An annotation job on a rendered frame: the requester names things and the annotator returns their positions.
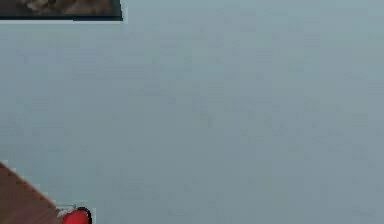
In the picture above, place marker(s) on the dark framed wall picture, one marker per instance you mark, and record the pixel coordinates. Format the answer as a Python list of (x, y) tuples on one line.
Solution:
[(60, 8)]

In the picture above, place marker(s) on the brown wooden furniture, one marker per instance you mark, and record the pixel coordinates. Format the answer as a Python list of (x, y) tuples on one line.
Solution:
[(20, 200)]

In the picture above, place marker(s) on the red round object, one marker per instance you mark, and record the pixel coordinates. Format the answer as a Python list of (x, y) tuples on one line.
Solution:
[(76, 217)]

